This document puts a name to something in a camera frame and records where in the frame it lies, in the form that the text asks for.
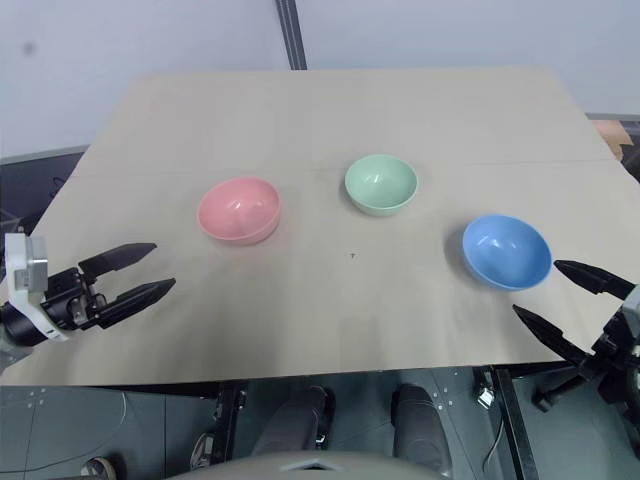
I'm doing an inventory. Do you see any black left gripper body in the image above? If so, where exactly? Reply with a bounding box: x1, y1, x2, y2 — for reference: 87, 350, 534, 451
42, 267, 110, 332

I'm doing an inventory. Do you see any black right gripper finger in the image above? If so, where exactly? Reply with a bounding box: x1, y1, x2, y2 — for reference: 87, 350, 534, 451
511, 304, 590, 373
553, 259, 637, 302

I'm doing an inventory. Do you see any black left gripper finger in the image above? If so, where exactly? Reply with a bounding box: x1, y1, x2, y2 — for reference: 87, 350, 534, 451
78, 242, 158, 281
96, 277, 178, 329

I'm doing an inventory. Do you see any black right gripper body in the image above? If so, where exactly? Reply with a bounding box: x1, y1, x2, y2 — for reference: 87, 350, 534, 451
578, 298, 640, 407

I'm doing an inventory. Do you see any blue plastic bowl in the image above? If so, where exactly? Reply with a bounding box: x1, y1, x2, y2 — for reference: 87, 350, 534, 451
461, 214, 554, 293

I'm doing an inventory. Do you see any black table leg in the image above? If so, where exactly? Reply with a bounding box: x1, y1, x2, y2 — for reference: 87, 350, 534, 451
212, 383, 249, 474
489, 366, 534, 480

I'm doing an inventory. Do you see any dark grey cabinet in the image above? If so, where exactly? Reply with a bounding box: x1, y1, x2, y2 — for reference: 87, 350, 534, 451
0, 144, 90, 236

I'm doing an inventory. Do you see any pink plastic bowl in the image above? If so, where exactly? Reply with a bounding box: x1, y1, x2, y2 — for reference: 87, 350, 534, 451
197, 176, 282, 246

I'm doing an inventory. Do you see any brown cardboard box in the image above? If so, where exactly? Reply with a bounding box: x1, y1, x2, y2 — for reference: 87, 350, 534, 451
588, 112, 640, 162

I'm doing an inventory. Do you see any dark rounded shape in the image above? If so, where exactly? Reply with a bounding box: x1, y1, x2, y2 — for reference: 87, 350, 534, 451
254, 383, 335, 459
390, 382, 454, 464

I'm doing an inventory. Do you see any green plastic bowl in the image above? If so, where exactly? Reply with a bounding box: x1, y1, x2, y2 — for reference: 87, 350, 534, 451
343, 154, 419, 218

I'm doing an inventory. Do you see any grey robot torso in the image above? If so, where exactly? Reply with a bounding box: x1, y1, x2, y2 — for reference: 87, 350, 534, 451
162, 449, 454, 480

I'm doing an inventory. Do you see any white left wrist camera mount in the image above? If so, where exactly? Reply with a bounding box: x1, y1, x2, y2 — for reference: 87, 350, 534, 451
3, 231, 70, 344

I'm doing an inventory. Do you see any white cable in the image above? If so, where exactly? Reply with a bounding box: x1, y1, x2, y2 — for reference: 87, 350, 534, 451
482, 422, 507, 469

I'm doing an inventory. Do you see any dark vertical post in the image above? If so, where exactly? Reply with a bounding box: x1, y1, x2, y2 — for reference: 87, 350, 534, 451
276, 0, 308, 72

